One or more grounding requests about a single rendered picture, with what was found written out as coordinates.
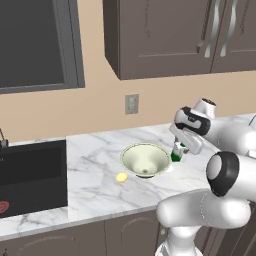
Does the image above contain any wide brown cupboard door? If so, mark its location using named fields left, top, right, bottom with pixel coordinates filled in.
left=117, top=0, right=222, bottom=81
left=0, top=220, right=108, bottom=256

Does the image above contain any narrow brown upper cupboard door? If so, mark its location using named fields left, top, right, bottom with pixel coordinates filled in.
left=210, top=0, right=256, bottom=75

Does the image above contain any wide brown lower cupboard door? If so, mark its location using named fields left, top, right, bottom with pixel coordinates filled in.
left=0, top=220, right=108, bottom=256

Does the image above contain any narrow brown cupboard door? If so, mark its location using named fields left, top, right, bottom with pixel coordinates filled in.
left=210, top=0, right=256, bottom=75
left=104, top=209, right=162, bottom=256

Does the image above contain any dark tap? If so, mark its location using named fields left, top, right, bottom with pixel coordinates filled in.
left=0, top=128, right=10, bottom=150

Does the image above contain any narrow brown lower cupboard door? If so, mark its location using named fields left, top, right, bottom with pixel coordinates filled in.
left=104, top=209, right=162, bottom=256

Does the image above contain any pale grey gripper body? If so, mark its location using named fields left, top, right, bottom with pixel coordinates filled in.
left=168, top=122, right=206, bottom=155

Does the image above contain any yellow egg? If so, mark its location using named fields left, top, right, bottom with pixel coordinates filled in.
left=115, top=171, right=129, bottom=184

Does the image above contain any brown upper cupboard side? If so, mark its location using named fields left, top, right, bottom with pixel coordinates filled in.
left=102, top=0, right=121, bottom=81

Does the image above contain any dark grey window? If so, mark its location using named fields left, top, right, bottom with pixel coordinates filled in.
left=0, top=0, right=86, bottom=95

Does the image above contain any grey wall outlet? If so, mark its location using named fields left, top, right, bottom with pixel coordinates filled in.
left=124, top=93, right=140, bottom=116

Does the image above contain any red round object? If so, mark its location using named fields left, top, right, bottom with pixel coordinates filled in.
left=0, top=200, right=11, bottom=215

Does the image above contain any pale green bowl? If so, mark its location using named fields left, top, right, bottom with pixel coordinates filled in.
left=119, top=142, right=173, bottom=180

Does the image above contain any silver curved cupboard handle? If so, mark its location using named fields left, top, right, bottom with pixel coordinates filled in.
left=203, top=0, right=222, bottom=59
left=219, top=0, right=239, bottom=58

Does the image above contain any wide brown upper cupboard door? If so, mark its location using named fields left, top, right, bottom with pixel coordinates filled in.
left=117, top=0, right=222, bottom=81

